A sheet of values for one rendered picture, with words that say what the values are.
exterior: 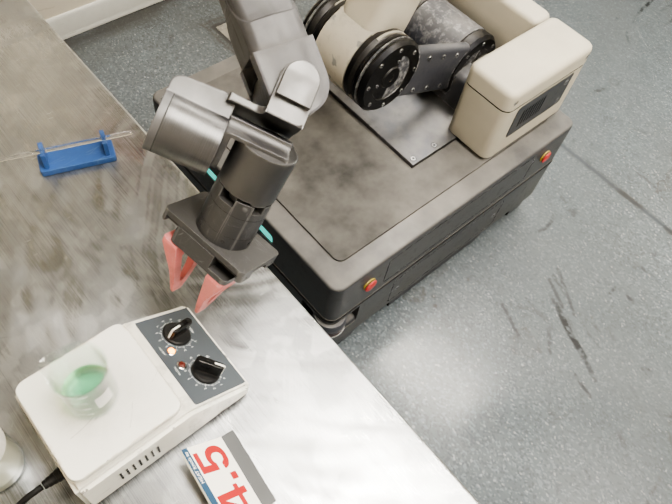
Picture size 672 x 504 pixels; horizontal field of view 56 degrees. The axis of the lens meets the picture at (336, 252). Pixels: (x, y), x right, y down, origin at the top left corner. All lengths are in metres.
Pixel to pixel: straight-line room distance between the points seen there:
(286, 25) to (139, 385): 0.37
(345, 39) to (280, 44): 0.75
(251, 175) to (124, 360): 0.25
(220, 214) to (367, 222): 0.80
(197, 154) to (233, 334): 0.30
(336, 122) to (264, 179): 0.98
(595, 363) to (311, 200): 0.87
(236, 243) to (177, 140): 0.11
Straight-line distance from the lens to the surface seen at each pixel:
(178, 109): 0.55
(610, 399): 1.78
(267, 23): 0.58
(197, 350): 0.73
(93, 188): 0.92
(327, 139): 1.49
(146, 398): 0.67
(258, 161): 0.55
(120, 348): 0.69
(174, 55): 2.24
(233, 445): 0.73
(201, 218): 0.61
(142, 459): 0.70
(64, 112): 1.03
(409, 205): 1.40
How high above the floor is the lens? 1.46
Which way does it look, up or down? 57 degrees down
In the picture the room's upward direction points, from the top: 12 degrees clockwise
